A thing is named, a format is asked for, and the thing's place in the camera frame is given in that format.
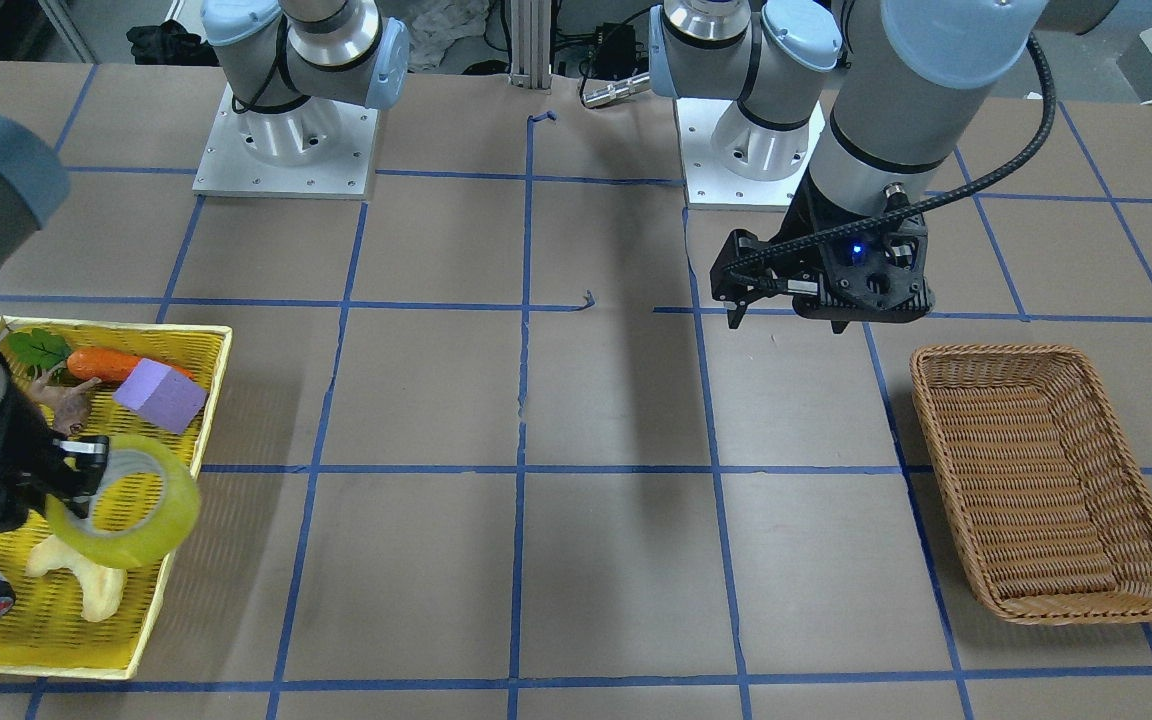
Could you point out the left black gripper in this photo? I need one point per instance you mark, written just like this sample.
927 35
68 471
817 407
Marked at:
804 252

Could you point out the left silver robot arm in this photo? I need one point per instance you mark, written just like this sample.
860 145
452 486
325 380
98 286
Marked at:
917 73

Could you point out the brown toy figurine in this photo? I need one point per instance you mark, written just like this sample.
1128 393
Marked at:
70 406

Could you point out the pale toy croissant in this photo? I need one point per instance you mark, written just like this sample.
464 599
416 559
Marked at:
102 588

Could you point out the purple foam block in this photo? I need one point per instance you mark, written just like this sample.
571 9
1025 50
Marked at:
161 395

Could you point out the orange toy carrot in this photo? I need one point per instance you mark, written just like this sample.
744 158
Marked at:
108 365

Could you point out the brown wicker basket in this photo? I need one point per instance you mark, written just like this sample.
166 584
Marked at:
1050 514

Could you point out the black cloth bundle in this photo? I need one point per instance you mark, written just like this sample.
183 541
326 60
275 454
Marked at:
170 44

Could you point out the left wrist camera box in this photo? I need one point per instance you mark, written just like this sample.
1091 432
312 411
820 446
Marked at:
738 244

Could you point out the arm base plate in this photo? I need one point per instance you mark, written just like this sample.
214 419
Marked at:
732 163
323 150

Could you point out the aluminium frame post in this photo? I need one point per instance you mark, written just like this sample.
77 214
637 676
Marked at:
530 31

